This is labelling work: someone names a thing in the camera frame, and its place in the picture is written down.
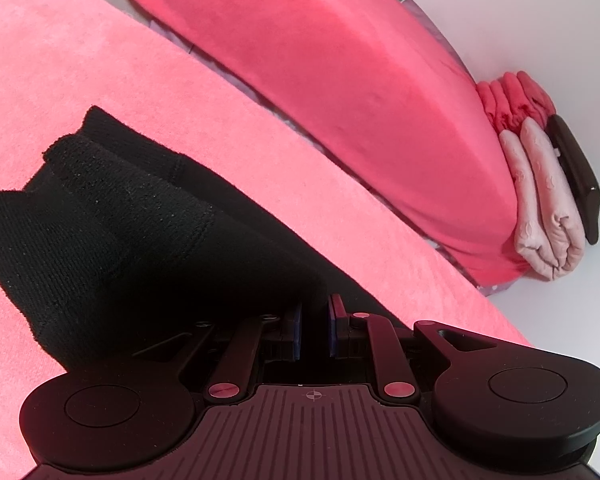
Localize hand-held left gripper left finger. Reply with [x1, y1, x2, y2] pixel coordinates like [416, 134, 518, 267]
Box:
[132, 302, 304, 406]

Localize black pants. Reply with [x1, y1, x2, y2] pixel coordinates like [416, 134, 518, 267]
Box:
[0, 105, 416, 376]

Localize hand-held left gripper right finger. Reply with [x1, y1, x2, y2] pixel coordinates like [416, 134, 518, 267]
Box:
[327, 294, 501, 406]

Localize folded pale pink quilt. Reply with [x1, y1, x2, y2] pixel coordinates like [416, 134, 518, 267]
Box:
[497, 117, 587, 281]

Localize pink bed blanket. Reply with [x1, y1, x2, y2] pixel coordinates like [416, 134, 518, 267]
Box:
[0, 0, 533, 461]

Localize dark pink towel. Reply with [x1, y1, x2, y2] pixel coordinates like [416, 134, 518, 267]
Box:
[72, 0, 526, 286]

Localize black folded cloth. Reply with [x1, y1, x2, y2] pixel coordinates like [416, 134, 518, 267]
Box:
[545, 114, 600, 246]

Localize red ruffled cloth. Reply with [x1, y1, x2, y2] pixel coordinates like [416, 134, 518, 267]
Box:
[475, 71, 556, 136]

